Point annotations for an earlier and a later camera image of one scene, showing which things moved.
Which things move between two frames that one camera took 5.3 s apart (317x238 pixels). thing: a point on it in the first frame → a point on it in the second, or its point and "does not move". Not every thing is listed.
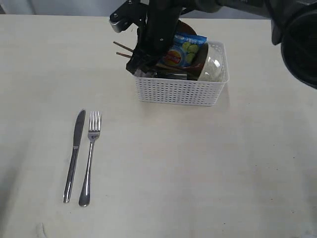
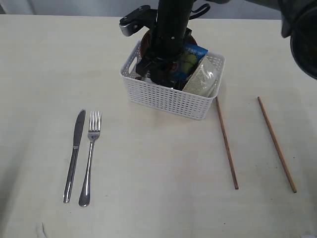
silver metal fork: (93, 132) does not move
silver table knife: (78, 132) does not move
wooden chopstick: (121, 54) → (227, 146)
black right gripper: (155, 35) → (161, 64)
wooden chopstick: (123, 46) → (277, 146)
